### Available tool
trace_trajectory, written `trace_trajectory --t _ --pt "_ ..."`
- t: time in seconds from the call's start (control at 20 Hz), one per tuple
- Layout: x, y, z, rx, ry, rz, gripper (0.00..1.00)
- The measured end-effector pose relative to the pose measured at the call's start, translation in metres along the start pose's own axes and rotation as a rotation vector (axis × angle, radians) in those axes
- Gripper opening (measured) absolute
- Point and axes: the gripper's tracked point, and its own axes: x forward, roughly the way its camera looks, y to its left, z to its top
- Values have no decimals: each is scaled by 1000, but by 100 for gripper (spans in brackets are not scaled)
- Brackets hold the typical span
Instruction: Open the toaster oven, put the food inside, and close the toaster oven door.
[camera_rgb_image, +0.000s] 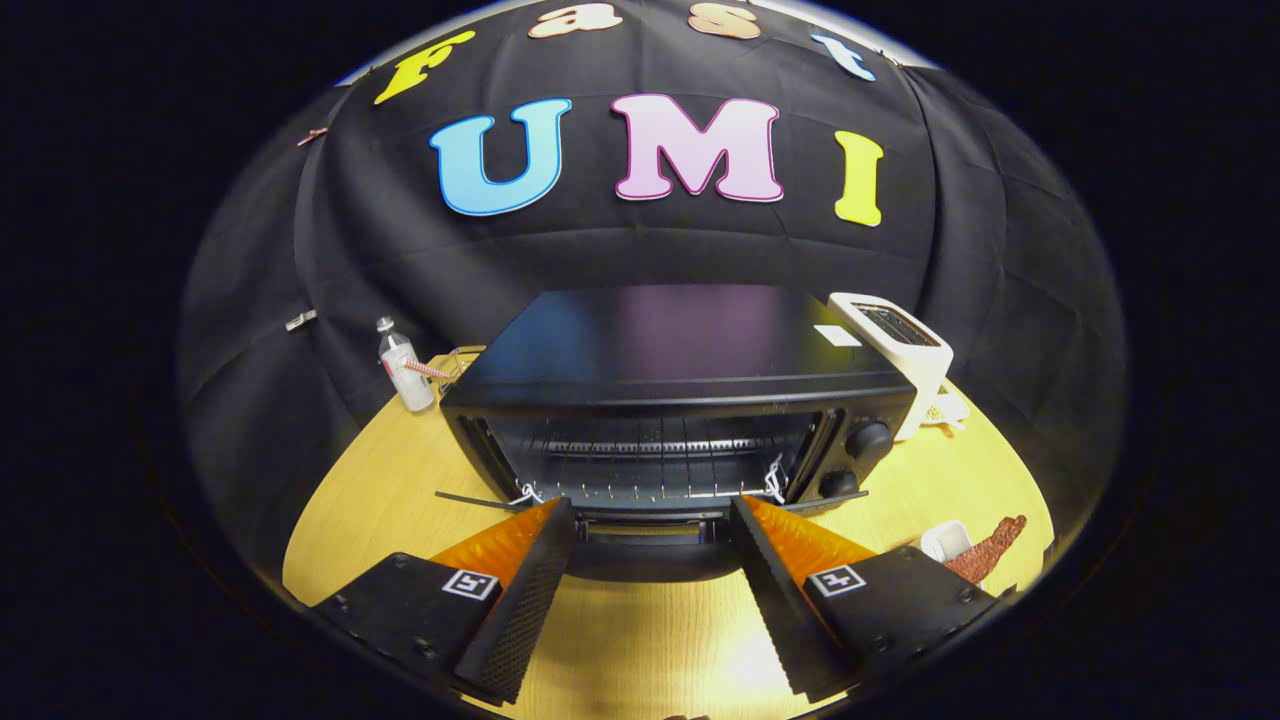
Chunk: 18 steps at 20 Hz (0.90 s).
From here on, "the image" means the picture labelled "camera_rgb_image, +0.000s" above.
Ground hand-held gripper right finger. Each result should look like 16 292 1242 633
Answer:
728 494 1021 704

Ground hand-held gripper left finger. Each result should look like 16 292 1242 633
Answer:
312 497 579 706

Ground reddish brown meat strip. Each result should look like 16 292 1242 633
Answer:
945 515 1029 584

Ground black toaster oven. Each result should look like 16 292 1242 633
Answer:
435 285 916 581

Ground white slot toaster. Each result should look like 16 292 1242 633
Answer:
828 292 971 441

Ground white plate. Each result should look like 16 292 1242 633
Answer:
920 520 976 563

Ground clear plastic bottle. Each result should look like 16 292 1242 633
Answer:
376 316 437 413

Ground black backdrop cloth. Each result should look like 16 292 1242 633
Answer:
180 0 1126 591

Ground wire mesh basket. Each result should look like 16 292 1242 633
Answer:
430 345 488 386

